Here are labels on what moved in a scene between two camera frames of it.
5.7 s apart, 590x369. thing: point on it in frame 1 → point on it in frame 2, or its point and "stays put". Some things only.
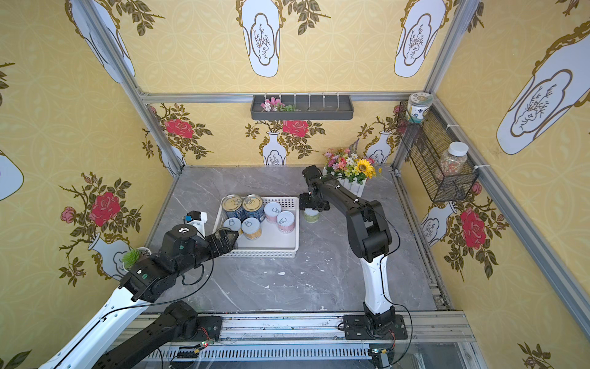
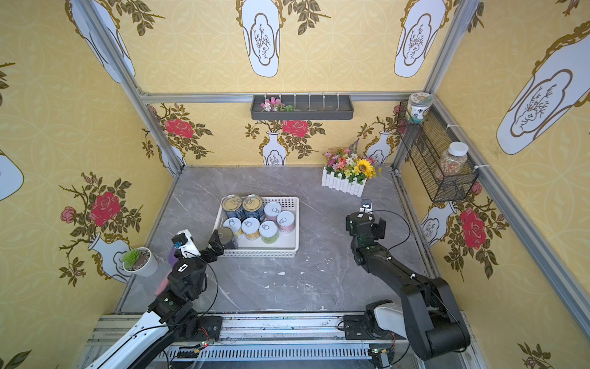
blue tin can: (253, 207) stays put
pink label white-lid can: (286, 222) stays put
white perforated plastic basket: (273, 242) stays put
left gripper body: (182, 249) → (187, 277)
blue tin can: (233, 205) stays put
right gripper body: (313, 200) → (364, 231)
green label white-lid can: (310, 215) → (269, 231)
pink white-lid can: (272, 211) stays put
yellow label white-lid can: (233, 223) stays put
